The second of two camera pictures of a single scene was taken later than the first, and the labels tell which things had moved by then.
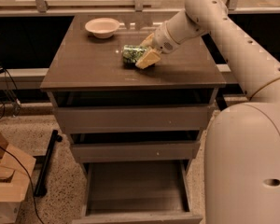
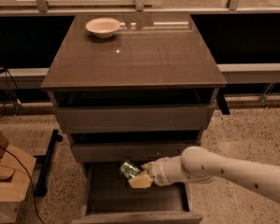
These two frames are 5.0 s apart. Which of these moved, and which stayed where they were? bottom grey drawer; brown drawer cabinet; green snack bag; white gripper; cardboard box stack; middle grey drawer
Moved: green snack bag; white gripper
Stayed: cardboard box stack; bottom grey drawer; brown drawer cabinet; middle grey drawer
